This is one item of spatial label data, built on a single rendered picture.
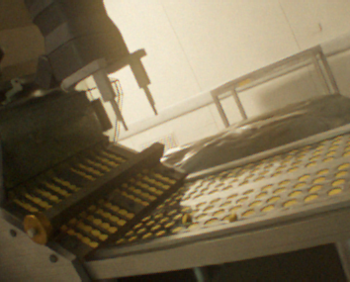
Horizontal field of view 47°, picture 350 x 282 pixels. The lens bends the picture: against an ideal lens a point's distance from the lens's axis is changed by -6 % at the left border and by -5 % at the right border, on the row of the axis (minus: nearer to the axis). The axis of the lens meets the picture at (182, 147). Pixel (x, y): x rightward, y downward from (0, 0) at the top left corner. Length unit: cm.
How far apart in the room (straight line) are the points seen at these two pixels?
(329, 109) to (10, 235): 43
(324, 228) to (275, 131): 28
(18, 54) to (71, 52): 21
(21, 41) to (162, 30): 415
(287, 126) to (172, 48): 416
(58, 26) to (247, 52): 397
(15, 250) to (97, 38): 25
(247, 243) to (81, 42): 22
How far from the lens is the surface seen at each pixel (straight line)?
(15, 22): 60
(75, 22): 38
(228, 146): 58
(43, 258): 46
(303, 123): 54
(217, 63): 446
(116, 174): 50
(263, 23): 423
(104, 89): 37
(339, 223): 29
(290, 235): 30
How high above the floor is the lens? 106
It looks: 7 degrees down
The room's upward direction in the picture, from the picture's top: 24 degrees counter-clockwise
